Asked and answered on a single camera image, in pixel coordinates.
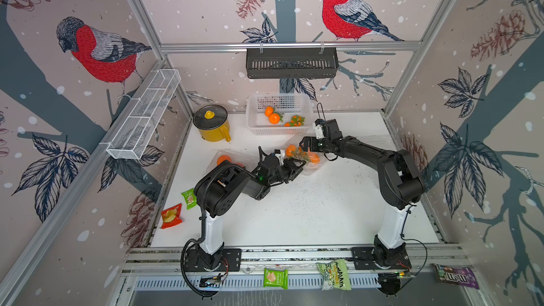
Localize clear clamshell three oranges branch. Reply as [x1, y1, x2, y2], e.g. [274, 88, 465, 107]
[280, 135, 325, 176]

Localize green snack packet on table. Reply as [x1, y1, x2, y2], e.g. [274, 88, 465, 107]
[181, 188, 198, 210]

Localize orange large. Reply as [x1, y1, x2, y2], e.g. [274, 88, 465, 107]
[217, 154, 232, 166]

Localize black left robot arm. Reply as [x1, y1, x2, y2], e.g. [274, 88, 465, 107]
[180, 147, 306, 272]

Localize white wire wall shelf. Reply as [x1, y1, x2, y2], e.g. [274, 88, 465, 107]
[106, 69, 181, 160]

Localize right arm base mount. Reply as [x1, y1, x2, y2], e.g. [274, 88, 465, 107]
[351, 244, 412, 271]

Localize white plastic basket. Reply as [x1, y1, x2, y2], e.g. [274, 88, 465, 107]
[245, 93, 317, 135]

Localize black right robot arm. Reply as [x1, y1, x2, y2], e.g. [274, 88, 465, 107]
[299, 119, 426, 269]

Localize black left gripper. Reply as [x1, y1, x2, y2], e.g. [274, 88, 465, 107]
[267, 158, 306, 187]

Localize green snack packet large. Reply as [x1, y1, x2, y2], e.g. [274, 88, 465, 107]
[316, 259, 351, 290]

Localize yellow pot with lid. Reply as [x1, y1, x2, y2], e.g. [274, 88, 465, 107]
[193, 105, 231, 143]

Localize orange red snack packet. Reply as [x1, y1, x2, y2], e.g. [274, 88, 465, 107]
[160, 203, 183, 229]

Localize clear clamshell four oranges branch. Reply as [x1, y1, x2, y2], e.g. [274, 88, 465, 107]
[355, 135, 398, 151]

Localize clear clamshell oranges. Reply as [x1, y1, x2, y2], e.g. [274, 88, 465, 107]
[207, 150, 257, 172]

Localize black hanging wire shelf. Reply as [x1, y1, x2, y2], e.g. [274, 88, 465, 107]
[246, 48, 339, 79]

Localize orange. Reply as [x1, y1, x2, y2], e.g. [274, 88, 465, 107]
[286, 144, 298, 157]
[307, 152, 320, 164]

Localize purple candy packet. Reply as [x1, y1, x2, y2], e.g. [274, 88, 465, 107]
[433, 263, 480, 290]

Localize green snack packet small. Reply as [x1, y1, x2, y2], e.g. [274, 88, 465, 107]
[263, 269, 288, 290]

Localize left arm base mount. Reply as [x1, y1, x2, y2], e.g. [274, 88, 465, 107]
[181, 246, 242, 272]

